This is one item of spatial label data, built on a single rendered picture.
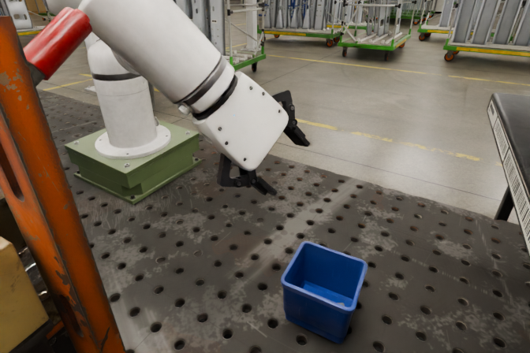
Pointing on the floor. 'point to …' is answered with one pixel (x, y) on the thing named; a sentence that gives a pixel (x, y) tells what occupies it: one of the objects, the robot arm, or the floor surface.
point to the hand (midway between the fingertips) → (283, 164)
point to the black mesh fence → (505, 206)
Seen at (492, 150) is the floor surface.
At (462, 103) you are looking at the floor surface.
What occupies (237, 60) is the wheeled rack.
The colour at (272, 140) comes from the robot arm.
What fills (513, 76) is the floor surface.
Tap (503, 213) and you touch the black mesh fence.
